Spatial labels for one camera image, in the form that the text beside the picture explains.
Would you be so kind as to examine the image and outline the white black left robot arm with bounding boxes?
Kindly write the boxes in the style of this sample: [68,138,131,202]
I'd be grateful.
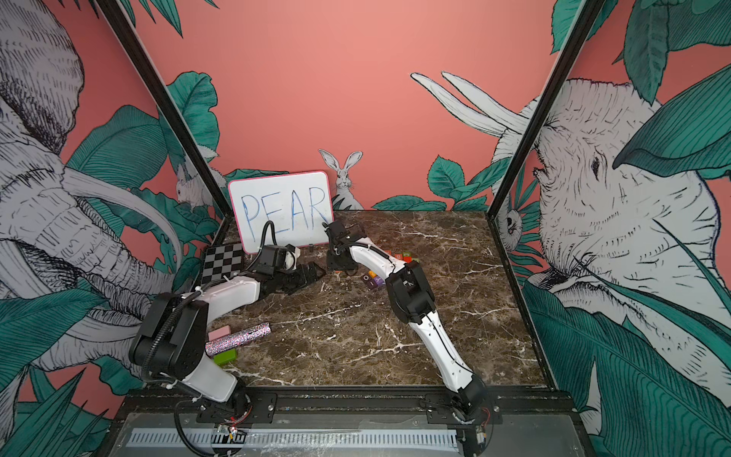
[129,262,326,425]

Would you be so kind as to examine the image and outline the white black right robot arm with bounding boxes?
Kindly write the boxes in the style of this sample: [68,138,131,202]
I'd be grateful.
[323,221,494,423]

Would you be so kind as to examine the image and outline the pink framed whiteboard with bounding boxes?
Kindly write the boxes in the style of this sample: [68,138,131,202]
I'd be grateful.
[228,171,333,254]

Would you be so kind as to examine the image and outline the glittery purple tube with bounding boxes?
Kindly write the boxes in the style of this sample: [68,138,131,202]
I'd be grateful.
[206,323,271,357]

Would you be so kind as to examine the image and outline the black white checkerboard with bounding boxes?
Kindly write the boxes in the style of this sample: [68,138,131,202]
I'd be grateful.
[199,243,246,286]

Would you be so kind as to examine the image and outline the pink block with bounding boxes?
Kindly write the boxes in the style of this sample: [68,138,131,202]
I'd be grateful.
[209,326,231,342]

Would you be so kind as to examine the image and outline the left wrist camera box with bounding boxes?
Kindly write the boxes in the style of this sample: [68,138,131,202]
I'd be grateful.
[249,245,300,275]

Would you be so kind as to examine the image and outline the black mounting rail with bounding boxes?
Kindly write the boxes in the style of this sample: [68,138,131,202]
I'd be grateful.
[112,386,581,428]

